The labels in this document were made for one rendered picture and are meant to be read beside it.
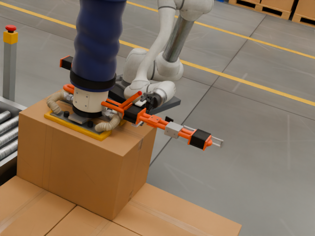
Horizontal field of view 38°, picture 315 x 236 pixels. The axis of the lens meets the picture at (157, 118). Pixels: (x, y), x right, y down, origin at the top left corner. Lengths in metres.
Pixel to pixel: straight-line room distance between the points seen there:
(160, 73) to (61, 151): 1.01
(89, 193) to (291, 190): 2.12
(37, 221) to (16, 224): 0.10
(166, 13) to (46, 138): 0.94
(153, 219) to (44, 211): 0.55
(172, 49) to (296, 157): 2.03
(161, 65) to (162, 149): 1.18
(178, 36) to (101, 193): 1.10
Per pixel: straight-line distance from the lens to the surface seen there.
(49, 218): 2.38
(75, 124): 2.29
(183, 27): 2.81
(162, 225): 2.44
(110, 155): 2.18
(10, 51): 3.26
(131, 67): 3.02
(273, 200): 3.83
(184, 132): 2.18
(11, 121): 3.09
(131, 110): 2.23
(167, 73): 3.05
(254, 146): 4.46
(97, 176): 2.29
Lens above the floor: 2.16
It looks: 29 degrees down
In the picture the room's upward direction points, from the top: 12 degrees clockwise
